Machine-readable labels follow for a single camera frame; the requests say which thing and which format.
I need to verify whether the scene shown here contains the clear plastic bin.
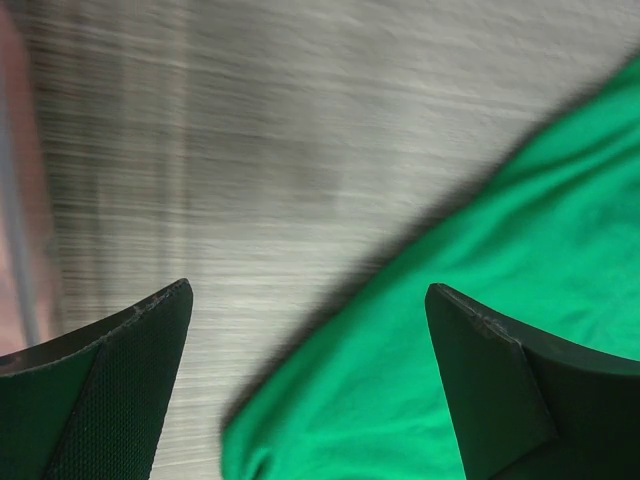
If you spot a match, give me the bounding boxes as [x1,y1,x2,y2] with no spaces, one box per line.
[1,3,59,355]

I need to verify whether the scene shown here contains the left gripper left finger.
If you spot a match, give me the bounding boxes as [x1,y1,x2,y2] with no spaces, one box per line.
[1,279,193,479]

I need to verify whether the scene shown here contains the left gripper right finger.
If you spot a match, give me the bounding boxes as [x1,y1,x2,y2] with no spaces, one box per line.
[425,284,639,479]

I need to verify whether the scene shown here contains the green t shirt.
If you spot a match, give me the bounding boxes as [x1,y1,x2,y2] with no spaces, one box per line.
[221,61,639,479]

